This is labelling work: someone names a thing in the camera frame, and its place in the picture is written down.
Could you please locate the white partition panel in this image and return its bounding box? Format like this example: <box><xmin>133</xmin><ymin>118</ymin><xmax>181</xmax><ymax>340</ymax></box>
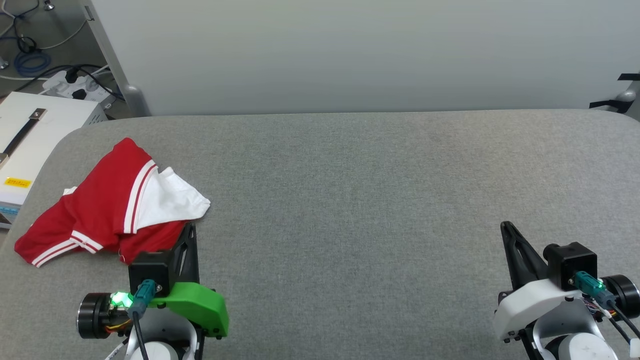
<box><xmin>90</xmin><ymin>0</ymin><xmax>640</xmax><ymax>117</ymax></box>

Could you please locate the red and white shirt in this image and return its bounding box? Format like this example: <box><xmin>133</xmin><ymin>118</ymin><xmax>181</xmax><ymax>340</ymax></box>
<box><xmin>14</xmin><ymin>137</ymin><xmax>211</xmax><ymax>268</ymax></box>

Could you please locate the grey metal partition foot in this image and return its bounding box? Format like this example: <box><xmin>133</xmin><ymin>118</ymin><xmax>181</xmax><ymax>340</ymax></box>
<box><xmin>616</xmin><ymin>90</ymin><xmax>638</xmax><ymax>115</ymax></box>

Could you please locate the black strap handle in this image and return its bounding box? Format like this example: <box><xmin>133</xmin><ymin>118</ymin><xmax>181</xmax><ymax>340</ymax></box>
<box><xmin>0</xmin><ymin>107</ymin><xmax>48</xmax><ymax>166</ymax></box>

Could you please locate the white power strip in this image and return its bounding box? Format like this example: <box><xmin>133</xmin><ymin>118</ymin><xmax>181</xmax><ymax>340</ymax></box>
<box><xmin>41</xmin><ymin>67</ymin><xmax>118</xmax><ymax>108</ymax></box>

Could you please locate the right black cable teal plug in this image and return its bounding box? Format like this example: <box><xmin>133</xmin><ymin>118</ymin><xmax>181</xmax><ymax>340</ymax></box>
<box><xmin>574</xmin><ymin>271</ymin><xmax>640</xmax><ymax>346</ymax></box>

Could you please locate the grey fabric sofa cushion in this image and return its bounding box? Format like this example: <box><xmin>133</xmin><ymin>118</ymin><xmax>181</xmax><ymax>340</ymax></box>
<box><xmin>0</xmin><ymin>109</ymin><xmax>640</xmax><ymax>360</ymax></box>

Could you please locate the grey metal partition post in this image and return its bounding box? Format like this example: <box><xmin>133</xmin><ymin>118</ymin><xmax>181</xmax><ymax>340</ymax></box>
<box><xmin>80</xmin><ymin>0</ymin><xmax>152</xmax><ymax>118</ymax></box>

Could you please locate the blue coiled cable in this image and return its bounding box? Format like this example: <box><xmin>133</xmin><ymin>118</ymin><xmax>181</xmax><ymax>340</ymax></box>
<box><xmin>13</xmin><ymin>50</ymin><xmax>52</xmax><ymax>77</ymax></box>

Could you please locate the black cable teal plug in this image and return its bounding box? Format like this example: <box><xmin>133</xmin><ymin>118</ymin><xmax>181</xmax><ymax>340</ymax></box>
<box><xmin>574</xmin><ymin>271</ymin><xmax>640</xmax><ymax>346</ymax></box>
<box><xmin>127</xmin><ymin>279</ymin><xmax>157</xmax><ymax>360</ymax></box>

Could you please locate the left black cable teal plug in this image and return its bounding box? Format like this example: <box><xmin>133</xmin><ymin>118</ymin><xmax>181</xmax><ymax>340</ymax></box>
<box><xmin>127</xmin><ymin>279</ymin><xmax>157</xmax><ymax>360</ymax></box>

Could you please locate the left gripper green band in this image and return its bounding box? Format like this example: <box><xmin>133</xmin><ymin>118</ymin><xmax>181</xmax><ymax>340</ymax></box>
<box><xmin>77</xmin><ymin>223</ymin><xmax>230</xmax><ymax>339</ymax></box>

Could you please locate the white power supply box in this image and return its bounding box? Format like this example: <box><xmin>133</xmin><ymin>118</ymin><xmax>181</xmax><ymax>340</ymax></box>
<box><xmin>0</xmin><ymin>91</ymin><xmax>108</xmax><ymax>230</ymax></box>

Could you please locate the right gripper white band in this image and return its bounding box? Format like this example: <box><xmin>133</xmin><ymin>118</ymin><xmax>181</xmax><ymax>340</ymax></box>
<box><xmin>492</xmin><ymin>221</ymin><xmax>640</xmax><ymax>343</ymax></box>

